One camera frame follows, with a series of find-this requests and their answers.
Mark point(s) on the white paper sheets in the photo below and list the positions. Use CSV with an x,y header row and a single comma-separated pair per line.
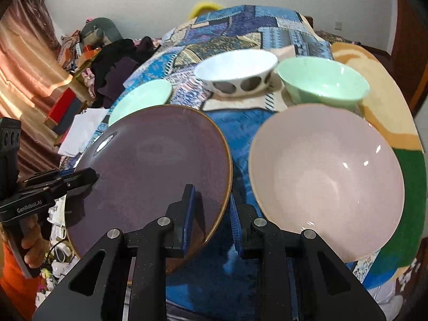
x,y
83,127

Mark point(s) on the grey green plush toy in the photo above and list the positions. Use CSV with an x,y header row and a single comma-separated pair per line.
x,y
100,26

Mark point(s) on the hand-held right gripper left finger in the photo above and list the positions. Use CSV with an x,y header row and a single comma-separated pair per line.
x,y
188,220

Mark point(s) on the green plate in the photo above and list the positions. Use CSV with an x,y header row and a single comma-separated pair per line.
x,y
143,98

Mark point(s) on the green bowl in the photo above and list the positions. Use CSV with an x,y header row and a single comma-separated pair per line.
x,y
321,80

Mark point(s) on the white wall socket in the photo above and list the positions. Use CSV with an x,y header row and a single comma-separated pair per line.
x,y
338,25

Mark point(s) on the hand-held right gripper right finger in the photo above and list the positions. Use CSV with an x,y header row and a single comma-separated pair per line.
x,y
234,227

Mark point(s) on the red box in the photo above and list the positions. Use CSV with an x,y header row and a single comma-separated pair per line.
x,y
63,103

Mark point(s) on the yellow fuzzy cushion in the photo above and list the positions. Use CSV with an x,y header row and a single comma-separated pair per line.
x,y
204,6

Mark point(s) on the pink satin curtain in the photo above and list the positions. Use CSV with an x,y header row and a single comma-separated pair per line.
x,y
26,57

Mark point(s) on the person's left forearm orange sleeve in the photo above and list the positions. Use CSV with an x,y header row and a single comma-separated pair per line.
x,y
13,284

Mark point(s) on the pile of colourful packets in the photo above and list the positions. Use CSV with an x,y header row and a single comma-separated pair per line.
x,y
72,48

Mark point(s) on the blue patchwork blanket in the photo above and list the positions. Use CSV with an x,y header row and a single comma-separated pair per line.
x,y
234,26

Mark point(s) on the beige orange green blanket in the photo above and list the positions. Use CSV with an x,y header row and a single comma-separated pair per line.
x,y
391,113

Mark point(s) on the person's left hand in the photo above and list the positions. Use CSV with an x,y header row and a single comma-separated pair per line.
x,y
33,244

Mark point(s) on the pink bowl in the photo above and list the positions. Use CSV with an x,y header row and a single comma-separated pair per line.
x,y
327,180

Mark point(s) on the purple plate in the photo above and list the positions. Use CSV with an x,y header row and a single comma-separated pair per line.
x,y
150,160

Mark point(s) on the pile of dark clothes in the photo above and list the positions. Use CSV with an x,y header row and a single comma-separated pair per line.
x,y
113,70

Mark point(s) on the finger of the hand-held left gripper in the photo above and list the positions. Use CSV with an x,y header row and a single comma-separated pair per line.
x,y
80,182
43,176

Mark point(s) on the dark patterned cushion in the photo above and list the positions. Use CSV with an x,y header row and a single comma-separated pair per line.
x,y
334,36

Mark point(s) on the white bowl with dark spots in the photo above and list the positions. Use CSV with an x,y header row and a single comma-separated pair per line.
x,y
234,65

